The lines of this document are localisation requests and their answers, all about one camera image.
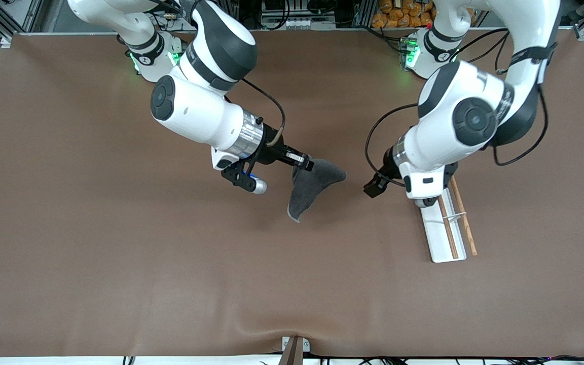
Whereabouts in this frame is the dark grey towel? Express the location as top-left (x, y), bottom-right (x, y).
top-left (287, 159), bottom-right (347, 224)

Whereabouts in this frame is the white rack with wooden rods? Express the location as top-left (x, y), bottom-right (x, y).
top-left (420, 175), bottom-right (479, 264)

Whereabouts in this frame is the orange packaged items pile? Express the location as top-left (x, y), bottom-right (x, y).
top-left (372, 0), bottom-right (435, 28)

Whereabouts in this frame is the white power strip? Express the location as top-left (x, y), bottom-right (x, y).
top-left (160, 8), bottom-right (195, 31)

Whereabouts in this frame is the brown table mat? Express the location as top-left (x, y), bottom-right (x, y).
top-left (0, 28), bottom-right (584, 358)

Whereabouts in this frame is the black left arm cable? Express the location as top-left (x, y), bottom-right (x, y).
top-left (364, 28), bottom-right (550, 188)

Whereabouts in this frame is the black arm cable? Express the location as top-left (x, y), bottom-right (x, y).
top-left (364, 28), bottom-right (550, 188)
top-left (241, 79), bottom-right (286, 148)

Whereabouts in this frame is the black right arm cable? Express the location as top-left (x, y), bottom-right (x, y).
top-left (241, 79), bottom-right (286, 148)

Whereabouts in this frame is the aluminium frame post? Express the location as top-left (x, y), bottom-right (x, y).
top-left (353, 0), bottom-right (376, 28)

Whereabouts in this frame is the grey camera mount pole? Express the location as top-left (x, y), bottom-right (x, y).
top-left (278, 336), bottom-right (311, 365)

